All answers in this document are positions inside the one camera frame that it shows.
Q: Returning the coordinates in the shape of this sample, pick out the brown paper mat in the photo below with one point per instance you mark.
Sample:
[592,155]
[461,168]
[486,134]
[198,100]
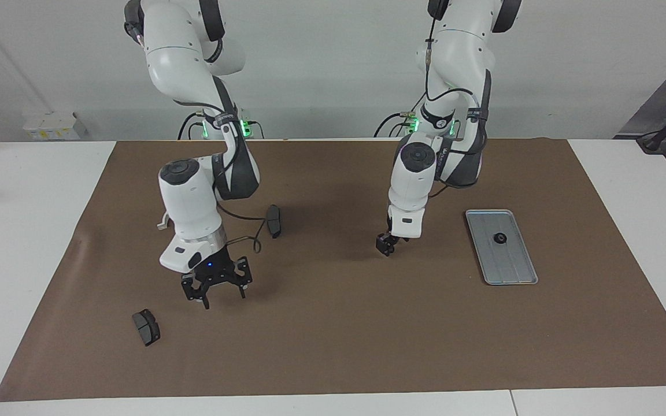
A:
[333,318]

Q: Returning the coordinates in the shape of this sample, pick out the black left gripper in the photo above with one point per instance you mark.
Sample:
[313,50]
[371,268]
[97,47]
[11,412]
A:
[392,237]

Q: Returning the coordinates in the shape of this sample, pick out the silver metal tray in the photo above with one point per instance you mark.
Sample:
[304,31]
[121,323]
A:
[509,266]

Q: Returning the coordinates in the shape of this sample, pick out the white cardboard box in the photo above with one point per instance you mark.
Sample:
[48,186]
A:
[55,127]

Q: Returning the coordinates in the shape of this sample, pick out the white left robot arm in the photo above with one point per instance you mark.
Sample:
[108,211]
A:
[414,179]

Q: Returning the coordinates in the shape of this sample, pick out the long dark brake pad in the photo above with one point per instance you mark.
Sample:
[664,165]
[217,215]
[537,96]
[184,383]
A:
[273,220]

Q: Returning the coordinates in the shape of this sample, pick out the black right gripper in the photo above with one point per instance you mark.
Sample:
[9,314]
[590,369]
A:
[214,270]

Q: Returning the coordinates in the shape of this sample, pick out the short dark brake pad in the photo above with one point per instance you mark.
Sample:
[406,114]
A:
[147,328]

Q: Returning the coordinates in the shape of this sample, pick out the white semicircular plastic clamp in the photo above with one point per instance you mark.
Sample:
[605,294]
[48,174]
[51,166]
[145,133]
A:
[162,222]

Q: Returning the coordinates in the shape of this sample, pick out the black bearing gear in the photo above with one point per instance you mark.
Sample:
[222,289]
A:
[500,238]

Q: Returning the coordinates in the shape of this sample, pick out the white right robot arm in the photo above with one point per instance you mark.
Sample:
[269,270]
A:
[188,196]

